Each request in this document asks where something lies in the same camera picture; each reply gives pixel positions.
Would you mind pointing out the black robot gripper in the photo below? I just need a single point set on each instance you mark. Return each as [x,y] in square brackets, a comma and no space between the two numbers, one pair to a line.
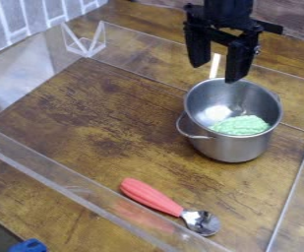
[222,21]

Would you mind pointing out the green bumpy toy gourd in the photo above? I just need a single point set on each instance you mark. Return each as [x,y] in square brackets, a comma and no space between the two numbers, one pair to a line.
[239,125]

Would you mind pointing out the silver metal pot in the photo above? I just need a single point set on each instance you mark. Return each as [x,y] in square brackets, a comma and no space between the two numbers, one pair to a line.
[213,101]

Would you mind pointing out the blue object at corner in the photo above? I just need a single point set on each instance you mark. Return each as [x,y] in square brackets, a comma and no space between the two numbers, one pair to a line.
[29,245]

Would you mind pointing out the clear acrylic enclosure wall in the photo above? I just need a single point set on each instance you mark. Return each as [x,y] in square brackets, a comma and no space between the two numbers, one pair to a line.
[98,123]

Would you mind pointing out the red handled metal spoon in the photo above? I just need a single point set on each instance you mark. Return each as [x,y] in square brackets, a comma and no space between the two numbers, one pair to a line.
[199,221]

